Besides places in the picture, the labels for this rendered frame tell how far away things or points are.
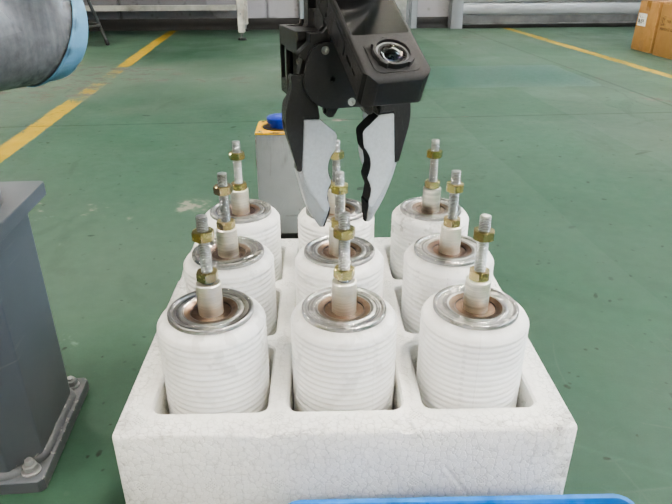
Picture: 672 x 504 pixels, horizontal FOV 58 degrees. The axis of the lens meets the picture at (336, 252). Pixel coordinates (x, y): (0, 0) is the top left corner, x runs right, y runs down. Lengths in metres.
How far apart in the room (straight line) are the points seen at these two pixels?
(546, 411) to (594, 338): 0.47
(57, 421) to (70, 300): 0.35
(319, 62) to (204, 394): 0.29
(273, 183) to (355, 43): 0.51
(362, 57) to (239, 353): 0.27
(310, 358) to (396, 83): 0.25
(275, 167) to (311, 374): 0.42
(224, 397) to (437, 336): 0.19
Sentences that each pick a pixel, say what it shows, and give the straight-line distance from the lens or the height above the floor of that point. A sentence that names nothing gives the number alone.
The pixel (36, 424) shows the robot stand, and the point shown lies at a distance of 0.78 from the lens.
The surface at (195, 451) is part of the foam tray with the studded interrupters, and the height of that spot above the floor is 0.16.
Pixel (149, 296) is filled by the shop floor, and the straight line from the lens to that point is 1.11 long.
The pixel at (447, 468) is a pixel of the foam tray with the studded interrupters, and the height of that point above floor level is 0.14.
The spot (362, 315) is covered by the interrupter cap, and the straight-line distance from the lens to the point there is 0.53.
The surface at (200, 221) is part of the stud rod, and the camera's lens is 0.51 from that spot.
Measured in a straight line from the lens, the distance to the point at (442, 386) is 0.56.
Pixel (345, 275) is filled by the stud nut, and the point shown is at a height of 0.29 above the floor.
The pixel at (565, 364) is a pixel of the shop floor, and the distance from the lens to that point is 0.96.
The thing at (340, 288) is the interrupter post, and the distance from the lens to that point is 0.52.
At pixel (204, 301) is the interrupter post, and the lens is 0.53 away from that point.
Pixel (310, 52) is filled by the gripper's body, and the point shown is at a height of 0.47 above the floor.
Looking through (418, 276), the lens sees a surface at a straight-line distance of 0.63.
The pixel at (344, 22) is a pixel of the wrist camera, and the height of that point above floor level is 0.50.
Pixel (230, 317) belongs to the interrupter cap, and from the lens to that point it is 0.54.
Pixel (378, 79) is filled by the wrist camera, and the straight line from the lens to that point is 0.38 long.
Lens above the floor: 0.53
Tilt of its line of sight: 26 degrees down
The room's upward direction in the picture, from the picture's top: straight up
